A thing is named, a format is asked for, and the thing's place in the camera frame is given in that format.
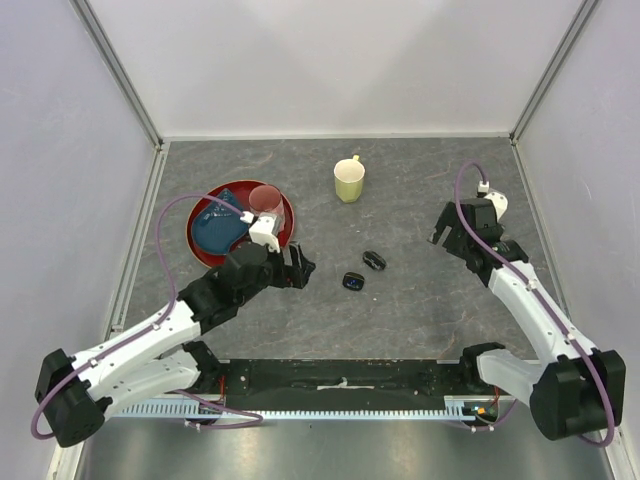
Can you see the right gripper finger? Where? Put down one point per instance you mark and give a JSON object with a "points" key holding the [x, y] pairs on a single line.
{"points": [[437, 238], [447, 218]]}

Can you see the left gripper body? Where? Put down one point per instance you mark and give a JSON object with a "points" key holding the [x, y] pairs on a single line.
{"points": [[287, 275]]}

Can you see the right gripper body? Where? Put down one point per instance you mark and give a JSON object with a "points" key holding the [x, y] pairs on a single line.
{"points": [[456, 240]]}

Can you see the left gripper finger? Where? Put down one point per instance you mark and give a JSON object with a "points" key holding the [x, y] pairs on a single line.
{"points": [[305, 269], [293, 256]]}

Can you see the black charging case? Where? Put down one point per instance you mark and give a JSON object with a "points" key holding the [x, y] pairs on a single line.
{"points": [[374, 260], [353, 281]]}

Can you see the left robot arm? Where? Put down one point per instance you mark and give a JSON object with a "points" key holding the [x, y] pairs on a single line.
{"points": [[77, 393]]}

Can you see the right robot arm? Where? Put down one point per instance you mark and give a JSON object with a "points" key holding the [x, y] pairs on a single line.
{"points": [[574, 388]]}

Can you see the pink glass mug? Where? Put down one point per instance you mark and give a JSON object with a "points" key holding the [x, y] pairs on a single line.
{"points": [[267, 198]]}

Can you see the red round tray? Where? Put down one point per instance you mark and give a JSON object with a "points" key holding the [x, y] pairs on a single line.
{"points": [[235, 193]]}

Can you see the blue teardrop plate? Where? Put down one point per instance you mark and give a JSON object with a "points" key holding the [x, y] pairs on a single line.
{"points": [[216, 228]]}

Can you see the yellow ceramic mug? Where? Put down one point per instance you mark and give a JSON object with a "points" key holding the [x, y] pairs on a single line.
{"points": [[349, 179]]}

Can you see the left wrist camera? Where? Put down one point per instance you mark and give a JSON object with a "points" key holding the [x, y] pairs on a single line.
{"points": [[264, 231]]}

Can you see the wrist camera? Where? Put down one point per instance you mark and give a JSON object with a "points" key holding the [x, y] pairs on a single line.
{"points": [[498, 199], [264, 231]]}

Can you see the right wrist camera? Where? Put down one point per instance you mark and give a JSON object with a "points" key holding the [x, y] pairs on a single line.
{"points": [[498, 199]]}

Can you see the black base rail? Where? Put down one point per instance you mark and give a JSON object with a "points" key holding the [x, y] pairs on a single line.
{"points": [[344, 385]]}

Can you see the slotted cable duct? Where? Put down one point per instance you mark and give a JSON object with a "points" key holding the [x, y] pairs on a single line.
{"points": [[182, 408]]}

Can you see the right aluminium frame post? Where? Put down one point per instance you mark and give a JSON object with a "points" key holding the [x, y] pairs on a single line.
{"points": [[558, 59]]}

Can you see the aluminium frame post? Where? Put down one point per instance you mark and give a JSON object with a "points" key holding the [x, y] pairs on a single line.
{"points": [[558, 59], [101, 41]]}

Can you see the left aluminium frame post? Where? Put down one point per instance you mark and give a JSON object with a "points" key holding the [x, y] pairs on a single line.
{"points": [[101, 41]]}

